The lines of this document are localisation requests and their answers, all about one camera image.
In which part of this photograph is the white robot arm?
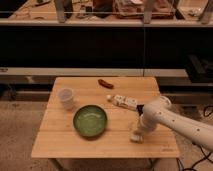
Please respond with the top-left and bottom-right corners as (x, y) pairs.
(136, 96), (213, 152)

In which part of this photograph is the black phone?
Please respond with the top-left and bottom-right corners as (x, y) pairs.
(137, 105), (144, 116)

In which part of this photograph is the green bowl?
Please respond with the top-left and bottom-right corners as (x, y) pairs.
(73, 105), (108, 137)

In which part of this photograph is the wooden folding table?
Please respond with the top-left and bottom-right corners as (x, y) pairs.
(31, 77), (179, 159)

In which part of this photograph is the red sausage toy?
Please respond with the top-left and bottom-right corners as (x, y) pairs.
(98, 79), (114, 89)

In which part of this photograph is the clear plastic cup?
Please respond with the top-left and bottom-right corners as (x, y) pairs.
(57, 88), (74, 110)

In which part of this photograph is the black cable on floor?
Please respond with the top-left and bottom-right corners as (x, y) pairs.
(175, 143), (213, 171)

